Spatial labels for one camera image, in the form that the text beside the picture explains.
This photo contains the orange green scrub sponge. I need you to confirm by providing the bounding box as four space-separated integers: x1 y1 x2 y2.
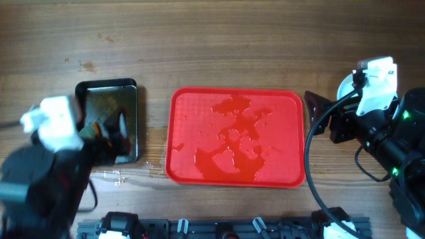
79 123 102 139

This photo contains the light blue plate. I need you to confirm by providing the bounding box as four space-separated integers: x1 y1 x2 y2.
336 74 354 100

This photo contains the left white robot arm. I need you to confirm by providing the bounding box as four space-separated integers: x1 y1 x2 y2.
1 110 131 238

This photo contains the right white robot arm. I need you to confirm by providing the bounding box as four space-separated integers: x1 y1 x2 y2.
304 88 424 238

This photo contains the red plastic tray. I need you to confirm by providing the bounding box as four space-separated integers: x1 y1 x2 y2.
165 87 305 189

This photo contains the black water basin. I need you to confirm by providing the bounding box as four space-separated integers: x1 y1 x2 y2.
75 78 138 164

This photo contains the black mounting rail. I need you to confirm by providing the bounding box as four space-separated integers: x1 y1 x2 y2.
76 210 354 239

